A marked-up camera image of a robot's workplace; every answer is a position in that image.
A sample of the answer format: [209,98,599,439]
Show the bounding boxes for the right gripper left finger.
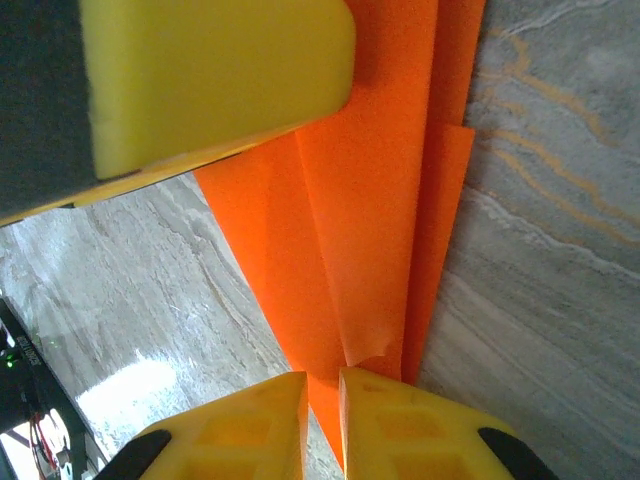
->
[99,370,310,480]

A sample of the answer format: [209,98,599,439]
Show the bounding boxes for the orange paper sheet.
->
[193,0,487,471]

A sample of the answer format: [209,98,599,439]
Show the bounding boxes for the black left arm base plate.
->
[0,298,109,480]

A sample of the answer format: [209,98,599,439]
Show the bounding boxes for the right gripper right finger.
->
[338,367,559,480]

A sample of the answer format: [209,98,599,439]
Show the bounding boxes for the red black left wire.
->
[27,409,71,471]

